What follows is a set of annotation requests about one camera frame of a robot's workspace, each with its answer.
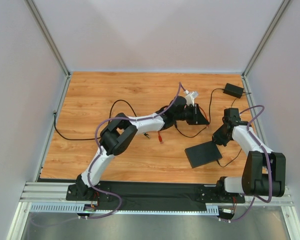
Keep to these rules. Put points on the black network switch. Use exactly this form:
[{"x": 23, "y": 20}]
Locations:
[{"x": 202, "y": 154}]

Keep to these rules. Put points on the aluminium frame post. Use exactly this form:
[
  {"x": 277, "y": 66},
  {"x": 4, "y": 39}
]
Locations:
[
  {"x": 284, "y": 5},
  {"x": 34, "y": 10}
]

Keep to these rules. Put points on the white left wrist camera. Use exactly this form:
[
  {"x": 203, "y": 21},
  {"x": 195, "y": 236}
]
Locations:
[{"x": 190, "y": 97}]

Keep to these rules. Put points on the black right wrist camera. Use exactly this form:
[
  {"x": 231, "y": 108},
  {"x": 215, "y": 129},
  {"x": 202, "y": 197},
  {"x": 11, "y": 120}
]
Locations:
[{"x": 231, "y": 116}]

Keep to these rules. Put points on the aluminium front rail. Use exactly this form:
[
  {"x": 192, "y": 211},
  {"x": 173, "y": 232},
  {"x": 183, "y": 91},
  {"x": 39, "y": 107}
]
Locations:
[{"x": 44, "y": 192}]

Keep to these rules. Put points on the left aluminium frame post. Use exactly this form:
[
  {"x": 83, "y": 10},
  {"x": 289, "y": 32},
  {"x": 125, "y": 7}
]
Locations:
[{"x": 34, "y": 10}]

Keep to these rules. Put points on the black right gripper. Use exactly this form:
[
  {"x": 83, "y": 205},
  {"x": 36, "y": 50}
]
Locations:
[{"x": 221, "y": 136}]

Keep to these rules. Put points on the black power adapter brick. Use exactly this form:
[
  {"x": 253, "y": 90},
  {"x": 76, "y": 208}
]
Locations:
[{"x": 233, "y": 90}]

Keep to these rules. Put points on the right aluminium frame post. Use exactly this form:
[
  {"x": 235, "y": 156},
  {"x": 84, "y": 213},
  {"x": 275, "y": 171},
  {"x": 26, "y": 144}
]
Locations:
[{"x": 284, "y": 5}]

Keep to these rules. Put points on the black base mat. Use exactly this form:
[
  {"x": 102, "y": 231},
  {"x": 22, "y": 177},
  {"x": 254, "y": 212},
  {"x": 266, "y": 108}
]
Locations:
[{"x": 151, "y": 196}]

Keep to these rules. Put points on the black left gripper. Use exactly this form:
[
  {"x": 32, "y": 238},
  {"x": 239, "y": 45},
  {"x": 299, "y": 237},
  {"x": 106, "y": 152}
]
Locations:
[{"x": 196, "y": 114}]

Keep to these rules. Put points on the slotted grey cable duct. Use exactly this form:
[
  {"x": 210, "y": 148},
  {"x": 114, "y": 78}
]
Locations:
[{"x": 81, "y": 208}]

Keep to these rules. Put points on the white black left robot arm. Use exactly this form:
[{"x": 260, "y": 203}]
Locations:
[{"x": 119, "y": 132}]

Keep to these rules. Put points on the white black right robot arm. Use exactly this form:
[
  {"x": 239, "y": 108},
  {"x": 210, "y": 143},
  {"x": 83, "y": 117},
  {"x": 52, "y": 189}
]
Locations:
[{"x": 264, "y": 173}]

